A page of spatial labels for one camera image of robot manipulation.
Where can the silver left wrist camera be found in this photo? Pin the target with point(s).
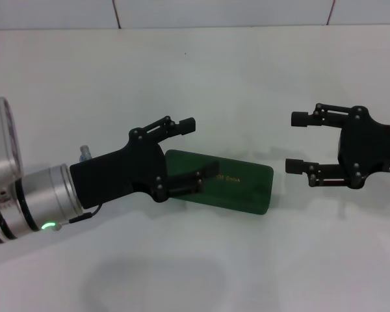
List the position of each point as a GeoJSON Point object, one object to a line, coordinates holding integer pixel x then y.
{"type": "Point", "coordinates": [0, 146]}

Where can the green glasses case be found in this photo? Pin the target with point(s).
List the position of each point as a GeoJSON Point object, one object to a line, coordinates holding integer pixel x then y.
{"type": "Point", "coordinates": [243, 191]}

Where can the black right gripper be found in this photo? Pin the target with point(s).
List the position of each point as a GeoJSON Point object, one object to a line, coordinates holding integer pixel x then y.
{"type": "Point", "coordinates": [367, 146]}

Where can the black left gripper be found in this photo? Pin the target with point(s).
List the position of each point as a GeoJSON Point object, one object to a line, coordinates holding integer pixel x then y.
{"type": "Point", "coordinates": [117, 172]}

